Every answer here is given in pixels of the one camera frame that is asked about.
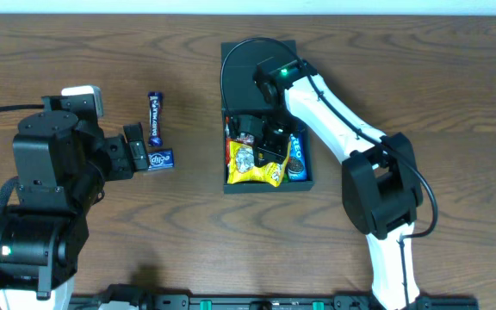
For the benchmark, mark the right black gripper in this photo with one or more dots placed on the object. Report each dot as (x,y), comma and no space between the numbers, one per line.
(263,144)

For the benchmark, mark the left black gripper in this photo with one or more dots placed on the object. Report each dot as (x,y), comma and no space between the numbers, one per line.
(132,144)

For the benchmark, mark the red Hacks candy bag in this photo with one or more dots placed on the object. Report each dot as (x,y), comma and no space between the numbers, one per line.
(243,138)

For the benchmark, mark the blue Oreo cookie pack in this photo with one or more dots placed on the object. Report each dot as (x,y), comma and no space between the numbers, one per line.
(297,170)

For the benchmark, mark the yellow Hacks candy bag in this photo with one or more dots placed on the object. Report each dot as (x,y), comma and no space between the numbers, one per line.
(242,168)

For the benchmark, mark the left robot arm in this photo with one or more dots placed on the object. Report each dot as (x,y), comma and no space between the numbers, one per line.
(63,160)

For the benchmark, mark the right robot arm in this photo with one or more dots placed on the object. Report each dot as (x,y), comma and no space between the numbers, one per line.
(381,185)

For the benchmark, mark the purple Dairy Milk bar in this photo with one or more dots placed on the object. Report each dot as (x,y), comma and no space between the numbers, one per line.
(155,107)

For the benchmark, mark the blue Eclipse mints box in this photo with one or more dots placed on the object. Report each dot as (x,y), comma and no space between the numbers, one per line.
(161,160)

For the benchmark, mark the dark green open box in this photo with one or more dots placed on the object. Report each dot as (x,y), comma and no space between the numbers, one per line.
(243,98)

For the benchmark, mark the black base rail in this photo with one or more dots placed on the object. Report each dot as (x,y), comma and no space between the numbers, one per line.
(122,296)

